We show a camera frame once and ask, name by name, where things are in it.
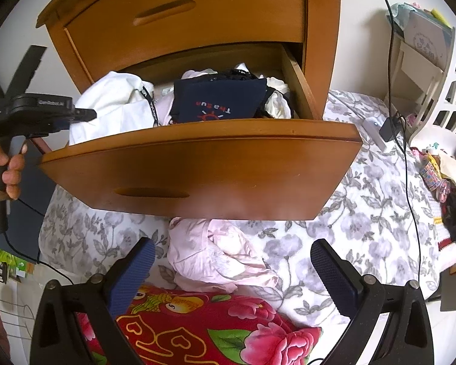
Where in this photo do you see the navy blue printed garment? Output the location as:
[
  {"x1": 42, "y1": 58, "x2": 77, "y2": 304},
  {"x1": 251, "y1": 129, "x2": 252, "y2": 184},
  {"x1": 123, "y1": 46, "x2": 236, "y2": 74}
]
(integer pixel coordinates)
[{"x1": 170, "y1": 75, "x2": 272, "y2": 123}]

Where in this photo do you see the person left hand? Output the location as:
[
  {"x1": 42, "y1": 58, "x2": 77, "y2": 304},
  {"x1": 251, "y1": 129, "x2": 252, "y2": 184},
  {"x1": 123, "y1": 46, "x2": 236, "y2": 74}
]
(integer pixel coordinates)
[{"x1": 0, "y1": 143, "x2": 28, "y2": 200}]

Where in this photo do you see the wooden nightstand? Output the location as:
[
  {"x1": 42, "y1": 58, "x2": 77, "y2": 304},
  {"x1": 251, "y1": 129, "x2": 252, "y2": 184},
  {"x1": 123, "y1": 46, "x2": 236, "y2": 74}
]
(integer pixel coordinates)
[{"x1": 37, "y1": 0, "x2": 341, "y2": 119}]

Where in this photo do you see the red floral blanket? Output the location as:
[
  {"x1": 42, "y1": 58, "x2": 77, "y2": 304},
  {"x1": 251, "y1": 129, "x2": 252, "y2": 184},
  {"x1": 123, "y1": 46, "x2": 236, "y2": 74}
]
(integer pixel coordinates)
[{"x1": 75, "y1": 282, "x2": 324, "y2": 365}]

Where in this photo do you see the grey floral bedsheet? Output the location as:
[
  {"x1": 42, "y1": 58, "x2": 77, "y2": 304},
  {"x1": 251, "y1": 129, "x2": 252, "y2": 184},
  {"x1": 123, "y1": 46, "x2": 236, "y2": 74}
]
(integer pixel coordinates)
[{"x1": 37, "y1": 89, "x2": 442, "y2": 331}]

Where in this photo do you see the dark blue cabinet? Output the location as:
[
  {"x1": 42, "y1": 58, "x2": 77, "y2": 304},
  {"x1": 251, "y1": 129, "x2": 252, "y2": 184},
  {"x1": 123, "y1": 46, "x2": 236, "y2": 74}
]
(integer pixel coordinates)
[{"x1": 0, "y1": 44, "x2": 58, "y2": 263}]

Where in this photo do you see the white garment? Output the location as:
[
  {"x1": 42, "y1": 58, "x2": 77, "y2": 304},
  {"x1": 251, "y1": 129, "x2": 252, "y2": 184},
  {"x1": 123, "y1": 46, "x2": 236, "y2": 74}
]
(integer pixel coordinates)
[{"x1": 69, "y1": 71, "x2": 159, "y2": 145}]

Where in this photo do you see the black charging cable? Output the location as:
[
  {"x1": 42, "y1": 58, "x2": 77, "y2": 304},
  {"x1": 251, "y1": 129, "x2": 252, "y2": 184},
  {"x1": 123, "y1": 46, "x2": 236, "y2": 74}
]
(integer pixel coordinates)
[{"x1": 366, "y1": 0, "x2": 423, "y2": 286}]

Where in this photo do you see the pink shirt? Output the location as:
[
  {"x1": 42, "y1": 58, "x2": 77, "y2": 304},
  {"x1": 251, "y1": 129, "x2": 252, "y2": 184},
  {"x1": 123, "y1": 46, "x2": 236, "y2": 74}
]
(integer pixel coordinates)
[{"x1": 167, "y1": 217, "x2": 278, "y2": 293}]

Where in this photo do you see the white lattice shelf rack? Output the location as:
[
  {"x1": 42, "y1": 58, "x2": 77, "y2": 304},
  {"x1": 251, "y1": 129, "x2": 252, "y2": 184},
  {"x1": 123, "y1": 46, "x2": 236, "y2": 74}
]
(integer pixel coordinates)
[{"x1": 385, "y1": 3, "x2": 456, "y2": 155}]

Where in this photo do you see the black power adapter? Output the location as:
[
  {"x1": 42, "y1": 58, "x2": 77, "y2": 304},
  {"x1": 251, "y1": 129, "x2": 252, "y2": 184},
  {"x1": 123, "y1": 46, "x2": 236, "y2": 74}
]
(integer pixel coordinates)
[{"x1": 379, "y1": 115, "x2": 403, "y2": 143}]

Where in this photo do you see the colourful clutter pile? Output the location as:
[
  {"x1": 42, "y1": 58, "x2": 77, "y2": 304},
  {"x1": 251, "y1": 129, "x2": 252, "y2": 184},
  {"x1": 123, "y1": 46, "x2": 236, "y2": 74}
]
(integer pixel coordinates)
[{"x1": 411, "y1": 147, "x2": 456, "y2": 251}]

